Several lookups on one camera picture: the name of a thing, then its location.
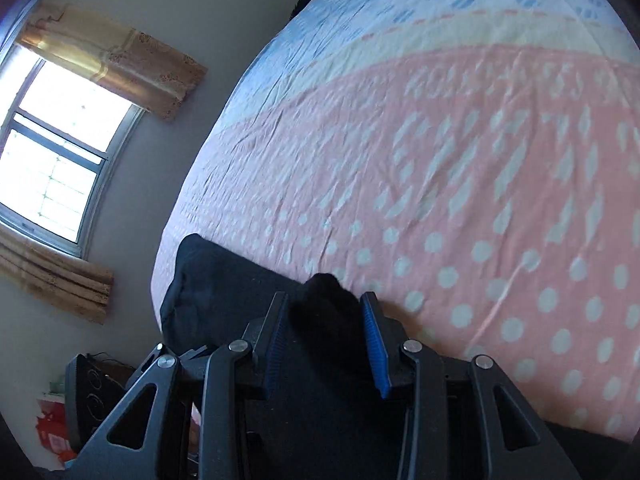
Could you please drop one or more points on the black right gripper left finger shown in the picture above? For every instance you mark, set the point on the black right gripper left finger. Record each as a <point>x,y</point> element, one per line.
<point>183,417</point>

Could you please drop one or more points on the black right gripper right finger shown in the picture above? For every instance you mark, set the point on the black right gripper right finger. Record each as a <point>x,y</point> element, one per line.
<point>462,419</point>

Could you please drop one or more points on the black pants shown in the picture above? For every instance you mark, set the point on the black pants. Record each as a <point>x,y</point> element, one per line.
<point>323,418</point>

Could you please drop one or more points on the red box on floor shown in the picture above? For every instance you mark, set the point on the red box on floor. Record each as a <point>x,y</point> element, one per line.
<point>51,428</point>

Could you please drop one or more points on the yellow curtain side window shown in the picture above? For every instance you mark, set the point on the yellow curtain side window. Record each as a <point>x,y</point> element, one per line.
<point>120,59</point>
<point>63,281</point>

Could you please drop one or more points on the pink blue dotted bedspread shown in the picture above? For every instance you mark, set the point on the pink blue dotted bedspread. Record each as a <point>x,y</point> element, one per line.
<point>473,162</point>

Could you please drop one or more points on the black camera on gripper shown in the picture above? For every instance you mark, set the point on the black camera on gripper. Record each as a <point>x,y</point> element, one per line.
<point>93,386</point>

